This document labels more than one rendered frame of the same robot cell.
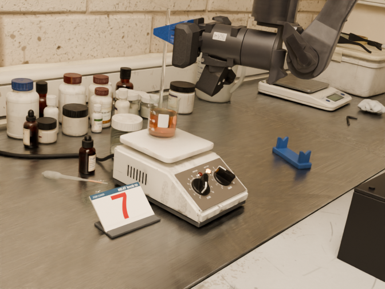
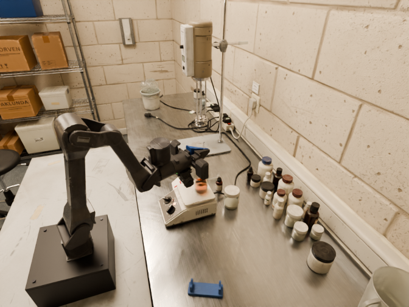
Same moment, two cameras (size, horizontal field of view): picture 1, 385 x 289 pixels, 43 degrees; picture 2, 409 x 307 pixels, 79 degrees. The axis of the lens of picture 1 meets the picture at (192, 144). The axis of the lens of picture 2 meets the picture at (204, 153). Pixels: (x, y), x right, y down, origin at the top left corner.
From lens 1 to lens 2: 1.34 m
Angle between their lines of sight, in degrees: 103
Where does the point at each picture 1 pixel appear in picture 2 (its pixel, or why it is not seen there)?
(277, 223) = (146, 231)
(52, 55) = (313, 170)
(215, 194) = (164, 206)
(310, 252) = (123, 230)
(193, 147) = (183, 195)
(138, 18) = (379, 199)
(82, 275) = not seen: hidden behind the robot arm
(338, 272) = not seen: hidden behind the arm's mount
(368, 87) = not seen: outside the picture
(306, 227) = (136, 240)
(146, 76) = (352, 237)
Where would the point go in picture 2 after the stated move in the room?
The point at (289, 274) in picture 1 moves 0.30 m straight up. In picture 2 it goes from (120, 216) to (102, 150)
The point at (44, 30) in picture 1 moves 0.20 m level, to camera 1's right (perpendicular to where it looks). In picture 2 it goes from (313, 155) to (300, 183)
